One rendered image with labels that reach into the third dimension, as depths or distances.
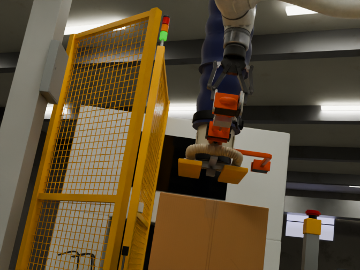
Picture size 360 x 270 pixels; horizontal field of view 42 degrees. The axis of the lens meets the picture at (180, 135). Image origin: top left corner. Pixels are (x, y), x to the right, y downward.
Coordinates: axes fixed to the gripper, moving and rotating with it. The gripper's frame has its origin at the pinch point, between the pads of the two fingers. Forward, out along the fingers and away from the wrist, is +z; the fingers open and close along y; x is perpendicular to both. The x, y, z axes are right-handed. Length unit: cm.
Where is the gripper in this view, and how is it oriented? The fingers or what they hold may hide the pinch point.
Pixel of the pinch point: (227, 104)
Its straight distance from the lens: 155.4
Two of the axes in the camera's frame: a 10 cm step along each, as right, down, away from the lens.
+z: -1.5, 9.5, -2.7
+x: -0.1, -2.8, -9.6
